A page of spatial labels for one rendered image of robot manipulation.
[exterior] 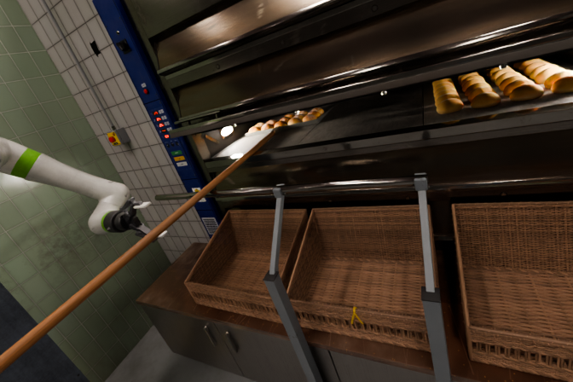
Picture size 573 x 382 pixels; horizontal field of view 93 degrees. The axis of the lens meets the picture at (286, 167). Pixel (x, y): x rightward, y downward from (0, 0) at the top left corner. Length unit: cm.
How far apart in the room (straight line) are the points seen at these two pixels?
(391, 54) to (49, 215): 210
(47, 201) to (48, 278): 46
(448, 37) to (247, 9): 77
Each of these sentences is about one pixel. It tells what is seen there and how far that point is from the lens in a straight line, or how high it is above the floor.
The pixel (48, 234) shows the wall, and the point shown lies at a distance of 227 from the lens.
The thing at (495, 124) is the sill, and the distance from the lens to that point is 122.
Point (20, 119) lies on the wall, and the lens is 228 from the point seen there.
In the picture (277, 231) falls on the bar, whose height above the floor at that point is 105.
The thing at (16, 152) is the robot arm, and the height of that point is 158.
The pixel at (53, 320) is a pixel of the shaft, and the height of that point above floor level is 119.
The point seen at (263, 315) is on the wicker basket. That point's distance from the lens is 138.
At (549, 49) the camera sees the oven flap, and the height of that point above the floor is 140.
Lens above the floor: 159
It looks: 21 degrees down
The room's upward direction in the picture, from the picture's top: 19 degrees counter-clockwise
